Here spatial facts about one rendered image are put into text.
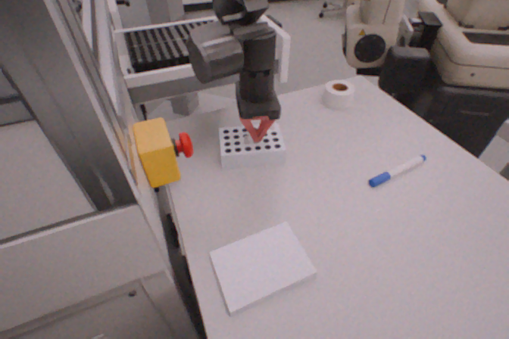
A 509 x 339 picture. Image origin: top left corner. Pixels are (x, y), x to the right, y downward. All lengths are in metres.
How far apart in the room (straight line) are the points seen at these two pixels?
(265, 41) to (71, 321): 0.46
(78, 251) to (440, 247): 0.48
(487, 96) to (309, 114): 0.63
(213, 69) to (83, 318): 0.38
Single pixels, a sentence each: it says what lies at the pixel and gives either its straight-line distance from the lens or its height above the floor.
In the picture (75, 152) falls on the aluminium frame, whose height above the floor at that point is 1.02.
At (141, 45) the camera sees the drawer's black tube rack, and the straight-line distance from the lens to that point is 0.72.
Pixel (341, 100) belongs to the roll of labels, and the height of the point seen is 0.79.
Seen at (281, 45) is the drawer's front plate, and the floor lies 0.91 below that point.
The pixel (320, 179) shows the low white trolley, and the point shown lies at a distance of 0.56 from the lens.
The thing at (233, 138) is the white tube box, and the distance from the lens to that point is 0.58.
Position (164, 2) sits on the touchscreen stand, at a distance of 1.65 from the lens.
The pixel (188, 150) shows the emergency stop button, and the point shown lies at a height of 0.88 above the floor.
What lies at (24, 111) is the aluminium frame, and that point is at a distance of 0.24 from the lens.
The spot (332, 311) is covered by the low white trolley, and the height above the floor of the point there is 0.76.
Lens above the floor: 1.17
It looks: 43 degrees down
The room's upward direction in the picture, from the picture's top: straight up
